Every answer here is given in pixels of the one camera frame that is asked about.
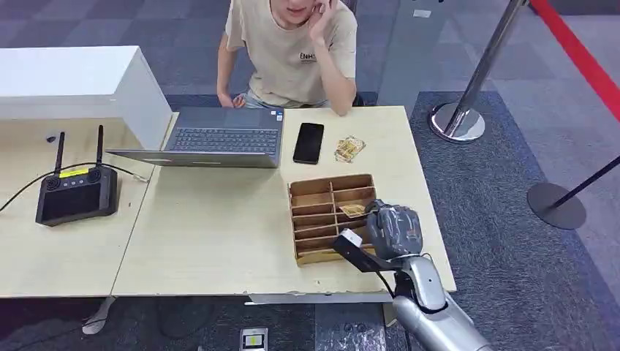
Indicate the person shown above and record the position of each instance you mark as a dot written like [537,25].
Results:
[290,58]

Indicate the white desk foot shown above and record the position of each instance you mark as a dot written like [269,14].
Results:
[98,317]

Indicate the black controller with antennas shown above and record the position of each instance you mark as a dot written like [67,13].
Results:
[77,196]

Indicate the white cabinet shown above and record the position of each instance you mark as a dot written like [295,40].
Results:
[72,82]

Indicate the person's left hand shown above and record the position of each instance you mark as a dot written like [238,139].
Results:
[320,19]

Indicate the white floor label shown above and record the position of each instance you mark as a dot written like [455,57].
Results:
[422,13]

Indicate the stack of patterned cards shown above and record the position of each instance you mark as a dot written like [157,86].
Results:
[348,149]

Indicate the silver stanchion post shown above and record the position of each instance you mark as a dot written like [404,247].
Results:
[465,97]

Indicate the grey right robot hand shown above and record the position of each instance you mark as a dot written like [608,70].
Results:
[395,231]

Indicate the black stanchion post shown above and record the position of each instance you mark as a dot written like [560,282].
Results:
[557,203]

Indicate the person's right hand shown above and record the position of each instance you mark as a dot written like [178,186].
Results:
[231,100]

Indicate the wooden card box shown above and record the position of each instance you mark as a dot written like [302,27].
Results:
[315,218]

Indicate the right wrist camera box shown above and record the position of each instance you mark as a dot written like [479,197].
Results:
[352,246]

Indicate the steel floor socket box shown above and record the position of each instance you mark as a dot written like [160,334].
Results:
[253,340]

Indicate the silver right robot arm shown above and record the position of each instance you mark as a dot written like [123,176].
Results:
[431,310]

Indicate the red barrier belt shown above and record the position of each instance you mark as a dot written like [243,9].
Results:
[581,58]

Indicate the black smartphone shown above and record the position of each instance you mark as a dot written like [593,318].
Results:
[308,143]

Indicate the patterned card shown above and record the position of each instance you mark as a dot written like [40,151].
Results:
[352,210]

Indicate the grey laptop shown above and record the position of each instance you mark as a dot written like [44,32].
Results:
[223,140]

